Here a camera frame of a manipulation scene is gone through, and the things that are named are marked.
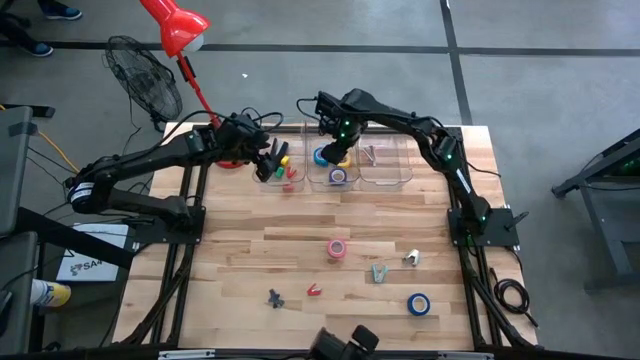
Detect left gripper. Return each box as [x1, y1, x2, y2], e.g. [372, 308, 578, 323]
[237, 124, 290, 176]

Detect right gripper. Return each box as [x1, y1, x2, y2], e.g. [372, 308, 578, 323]
[322, 119, 361, 164]

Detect pink tape roll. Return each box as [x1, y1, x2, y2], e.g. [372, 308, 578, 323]
[326, 238, 348, 260]

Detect dark blue tape roll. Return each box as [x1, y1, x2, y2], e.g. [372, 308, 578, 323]
[406, 292, 432, 317]

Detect clear plastic bin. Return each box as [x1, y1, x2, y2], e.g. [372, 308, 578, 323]
[252, 122, 309, 194]
[304, 122, 362, 194]
[357, 130, 415, 192]

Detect black floor fan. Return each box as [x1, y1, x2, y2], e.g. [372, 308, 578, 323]
[103, 34, 184, 132]

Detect red desk lamp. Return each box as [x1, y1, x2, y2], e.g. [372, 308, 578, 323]
[138, 0, 254, 170]

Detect white printed box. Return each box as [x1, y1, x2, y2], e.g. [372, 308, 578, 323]
[55, 223, 130, 284]

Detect black metal beam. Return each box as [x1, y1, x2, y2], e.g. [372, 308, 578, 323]
[14, 207, 139, 270]

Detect person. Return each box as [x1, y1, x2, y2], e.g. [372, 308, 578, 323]
[0, 0, 84, 57]

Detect grey plastic case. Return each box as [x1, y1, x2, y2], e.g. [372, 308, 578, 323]
[0, 232, 42, 354]
[0, 105, 39, 237]

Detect grey metal table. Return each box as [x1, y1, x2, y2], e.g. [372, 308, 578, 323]
[551, 127, 640, 291]

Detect white yellow bottle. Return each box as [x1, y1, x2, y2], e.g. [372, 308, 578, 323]
[29, 278, 72, 308]

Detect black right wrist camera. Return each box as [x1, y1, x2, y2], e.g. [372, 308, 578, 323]
[314, 91, 346, 132]

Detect black aluminium table frame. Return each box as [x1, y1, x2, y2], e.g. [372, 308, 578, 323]
[112, 122, 539, 351]

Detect coiled black cable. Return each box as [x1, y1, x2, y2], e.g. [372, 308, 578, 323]
[492, 267, 540, 329]

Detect yellow extension cable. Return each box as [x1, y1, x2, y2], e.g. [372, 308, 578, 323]
[35, 130, 81, 175]

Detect silver metal bracket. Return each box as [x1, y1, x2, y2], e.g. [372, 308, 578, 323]
[157, 349, 216, 360]
[437, 351, 495, 360]

